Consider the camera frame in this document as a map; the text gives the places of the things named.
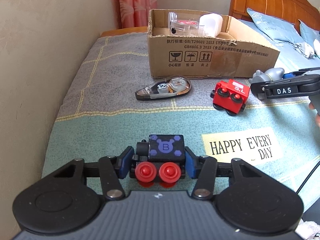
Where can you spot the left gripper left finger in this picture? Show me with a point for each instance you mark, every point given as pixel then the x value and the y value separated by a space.
pixel 112 170

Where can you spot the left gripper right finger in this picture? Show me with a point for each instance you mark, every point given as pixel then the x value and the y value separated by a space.
pixel 204 170

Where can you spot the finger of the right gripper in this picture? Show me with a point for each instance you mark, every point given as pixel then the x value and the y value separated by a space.
pixel 305 71
pixel 303 85

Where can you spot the grey elephant toy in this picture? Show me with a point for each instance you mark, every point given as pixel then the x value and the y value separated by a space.
pixel 273 74

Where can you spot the black toy train car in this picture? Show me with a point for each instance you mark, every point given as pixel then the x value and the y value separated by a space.
pixel 160 159

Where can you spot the white medical cotton swab box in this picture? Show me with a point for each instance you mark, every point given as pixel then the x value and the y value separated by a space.
pixel 210 25

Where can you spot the clear round container red lid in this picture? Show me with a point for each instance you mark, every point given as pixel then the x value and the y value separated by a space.
pixel 183 24

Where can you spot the person's right hand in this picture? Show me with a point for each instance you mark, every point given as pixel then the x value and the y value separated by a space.
pixel 317 117

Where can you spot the blue bed sheet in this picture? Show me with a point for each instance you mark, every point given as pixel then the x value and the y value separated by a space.
pixel 289 59

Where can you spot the blue floral pillow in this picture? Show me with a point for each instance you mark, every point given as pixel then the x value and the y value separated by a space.
pixel 275 28

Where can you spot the brown cardboard box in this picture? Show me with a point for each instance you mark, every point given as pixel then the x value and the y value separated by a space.
pixel 237 51

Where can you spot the checked grey green blanket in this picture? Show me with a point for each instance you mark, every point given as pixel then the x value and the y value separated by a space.
pixel 101 116

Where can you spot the red toy train car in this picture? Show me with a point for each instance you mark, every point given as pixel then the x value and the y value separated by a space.
pixel 230 96

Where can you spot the wooden headboard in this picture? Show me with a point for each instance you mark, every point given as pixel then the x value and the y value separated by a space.
pixel 292 11

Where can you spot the correction tape dispenser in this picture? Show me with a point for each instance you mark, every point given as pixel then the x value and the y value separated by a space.
pixel 169 87

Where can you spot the pink curtain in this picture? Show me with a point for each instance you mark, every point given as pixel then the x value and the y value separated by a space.
pixel 135 13

